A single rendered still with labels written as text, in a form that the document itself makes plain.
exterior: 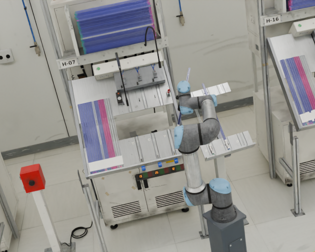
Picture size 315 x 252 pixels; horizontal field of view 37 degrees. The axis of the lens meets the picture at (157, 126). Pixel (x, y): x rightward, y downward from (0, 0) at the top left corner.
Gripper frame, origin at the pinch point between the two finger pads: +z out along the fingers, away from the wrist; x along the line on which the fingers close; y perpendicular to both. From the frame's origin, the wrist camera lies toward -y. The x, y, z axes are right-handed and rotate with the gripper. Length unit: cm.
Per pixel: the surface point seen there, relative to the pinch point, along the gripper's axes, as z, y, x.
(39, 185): 10, -72, 85
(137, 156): 3.9, -41.4, 22.8
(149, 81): 8.8, 11.2, 25.2
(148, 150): 5.0, -35.7, 16.6
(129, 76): 9.0, 11.9, 39.4
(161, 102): 12.2, -1.5, 14.9
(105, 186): 42, -65, 47
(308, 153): 62, -11, -100
